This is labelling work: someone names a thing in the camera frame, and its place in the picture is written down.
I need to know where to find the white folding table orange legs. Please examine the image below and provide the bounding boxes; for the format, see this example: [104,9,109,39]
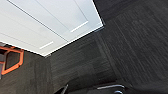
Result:
[0,45,25,77]

